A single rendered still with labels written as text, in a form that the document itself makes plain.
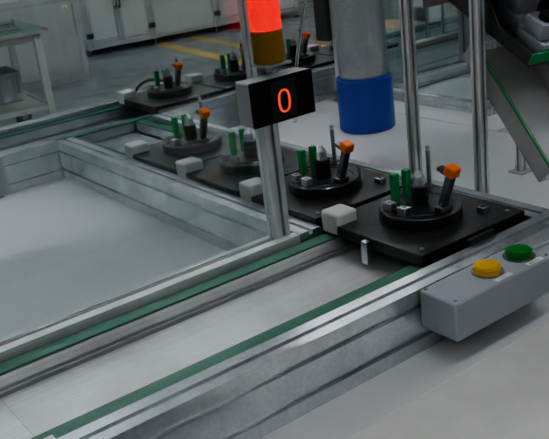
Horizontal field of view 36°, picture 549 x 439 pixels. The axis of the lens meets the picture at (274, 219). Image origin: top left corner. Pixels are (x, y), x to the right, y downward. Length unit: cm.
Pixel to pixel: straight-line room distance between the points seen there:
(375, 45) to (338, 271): 104
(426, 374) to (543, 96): 65
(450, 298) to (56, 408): 55
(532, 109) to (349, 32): 82
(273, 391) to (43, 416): 30
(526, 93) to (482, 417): 71
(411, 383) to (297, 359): 18
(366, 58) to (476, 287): 121
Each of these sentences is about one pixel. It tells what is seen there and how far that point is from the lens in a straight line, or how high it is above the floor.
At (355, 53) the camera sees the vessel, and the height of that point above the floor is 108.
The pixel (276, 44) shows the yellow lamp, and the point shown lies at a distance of 133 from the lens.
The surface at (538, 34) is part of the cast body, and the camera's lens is 151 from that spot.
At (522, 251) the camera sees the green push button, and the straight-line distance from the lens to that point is 131.
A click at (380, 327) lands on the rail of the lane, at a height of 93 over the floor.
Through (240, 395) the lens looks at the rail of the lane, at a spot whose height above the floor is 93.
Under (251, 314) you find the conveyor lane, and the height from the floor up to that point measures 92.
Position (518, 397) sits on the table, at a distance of 118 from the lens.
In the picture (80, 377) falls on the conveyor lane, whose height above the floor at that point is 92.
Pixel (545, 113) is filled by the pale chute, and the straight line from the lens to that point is 164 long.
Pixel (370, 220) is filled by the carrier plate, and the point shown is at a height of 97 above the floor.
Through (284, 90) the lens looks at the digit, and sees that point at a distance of 134.
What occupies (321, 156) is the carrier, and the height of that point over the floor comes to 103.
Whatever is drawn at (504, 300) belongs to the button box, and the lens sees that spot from 126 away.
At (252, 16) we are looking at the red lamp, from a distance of 132.
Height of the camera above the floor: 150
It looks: 21 degrees down
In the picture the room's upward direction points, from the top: 7 degrees counter-clockwise
